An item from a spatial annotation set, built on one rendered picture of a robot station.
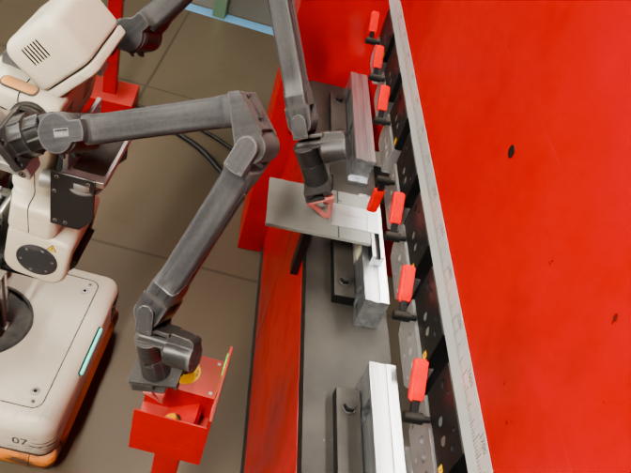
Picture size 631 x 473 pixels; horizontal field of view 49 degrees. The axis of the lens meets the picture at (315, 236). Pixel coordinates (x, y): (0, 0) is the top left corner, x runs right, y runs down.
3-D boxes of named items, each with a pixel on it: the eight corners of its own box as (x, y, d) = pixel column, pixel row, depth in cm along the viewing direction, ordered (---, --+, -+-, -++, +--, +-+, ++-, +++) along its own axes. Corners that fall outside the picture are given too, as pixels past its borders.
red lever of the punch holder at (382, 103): (380, 83, 163) (374, 122, 162) (396, 86, 164) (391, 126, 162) (378, 84, 165) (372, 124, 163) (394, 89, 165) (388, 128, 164)
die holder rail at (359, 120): (343, 94, 244) (350, 70, 237) (359, 98, 245) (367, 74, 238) (346, 182, 207) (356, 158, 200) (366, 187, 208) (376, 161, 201)
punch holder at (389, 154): (377, 139, 172) (400, 82, 161) (409, 146, 174) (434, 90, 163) (381, 176, 161) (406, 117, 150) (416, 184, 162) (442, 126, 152)
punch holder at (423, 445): (407, 420, 113) (445, 360, 102) (455, 428, 115) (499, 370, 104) (416, 510, 102) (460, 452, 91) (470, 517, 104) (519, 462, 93)
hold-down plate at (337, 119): (328, 99, 239) (330, 91, 237) (343, 101, 240) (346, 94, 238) (329, 149, 217) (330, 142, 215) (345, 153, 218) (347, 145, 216)
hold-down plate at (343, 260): (330, 221, 192) (332, 213, 190) (348, 225, 193) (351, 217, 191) (330, 302, 170) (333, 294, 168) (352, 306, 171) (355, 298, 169)
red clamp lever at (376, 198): (363, 206, 155) (377, 173, 148) (381, 210, 155) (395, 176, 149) (364, 212, 153) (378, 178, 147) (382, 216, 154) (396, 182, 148)
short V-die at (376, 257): (364, 210, 184) (368, 202, 182) (376, 213, 184) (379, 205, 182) (368, 264, 169) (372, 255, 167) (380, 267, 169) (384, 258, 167)
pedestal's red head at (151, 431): (156, 374, 168) (164, 328, 156) (220, 391, 169) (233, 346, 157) (128, 447, 152) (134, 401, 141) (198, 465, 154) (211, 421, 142)
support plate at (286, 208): (269, 179, 180) (269, 176, 179) (366, 200, 184) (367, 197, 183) (265, 225, 166) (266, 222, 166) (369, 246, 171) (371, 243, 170)
